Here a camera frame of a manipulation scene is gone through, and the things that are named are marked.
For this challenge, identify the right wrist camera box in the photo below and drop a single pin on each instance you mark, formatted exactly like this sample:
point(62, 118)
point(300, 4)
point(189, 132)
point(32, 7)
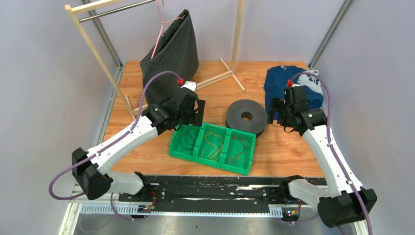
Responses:
point(290, 84)

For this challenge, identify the aluminium frame rail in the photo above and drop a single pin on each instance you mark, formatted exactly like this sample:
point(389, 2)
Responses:
point(107, 215)

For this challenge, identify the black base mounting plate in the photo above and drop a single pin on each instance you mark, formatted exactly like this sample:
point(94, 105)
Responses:
point(213, 194)

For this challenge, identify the green three-compartment bin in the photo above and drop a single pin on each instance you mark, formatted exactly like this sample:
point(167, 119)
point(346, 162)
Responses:
point(216, 146)

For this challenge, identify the dark grey dotted garment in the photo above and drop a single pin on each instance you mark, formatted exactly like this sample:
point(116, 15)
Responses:
point(177, 52)

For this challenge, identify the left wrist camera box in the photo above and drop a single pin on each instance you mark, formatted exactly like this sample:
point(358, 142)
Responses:
point(190, 85)

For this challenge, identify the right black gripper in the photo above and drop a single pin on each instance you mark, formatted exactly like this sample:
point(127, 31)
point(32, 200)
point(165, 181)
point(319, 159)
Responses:
point(277, 105)

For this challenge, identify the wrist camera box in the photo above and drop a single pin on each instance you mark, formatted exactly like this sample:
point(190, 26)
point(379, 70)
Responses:
point(290, 84)
point(190, 85)

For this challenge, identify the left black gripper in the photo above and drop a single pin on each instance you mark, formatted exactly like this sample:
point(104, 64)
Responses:
point(195, 118)

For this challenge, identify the pink wire hanger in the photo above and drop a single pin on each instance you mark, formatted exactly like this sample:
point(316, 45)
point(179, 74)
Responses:
point(163, 23)

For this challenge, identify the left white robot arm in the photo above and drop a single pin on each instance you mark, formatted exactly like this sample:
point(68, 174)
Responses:
point(92, 169)

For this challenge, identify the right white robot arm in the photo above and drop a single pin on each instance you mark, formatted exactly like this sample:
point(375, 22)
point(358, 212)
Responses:
point(345, 200)

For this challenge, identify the grey plastic cable spool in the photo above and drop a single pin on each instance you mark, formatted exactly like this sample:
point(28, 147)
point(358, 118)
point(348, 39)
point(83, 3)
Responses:
point(246, 115)

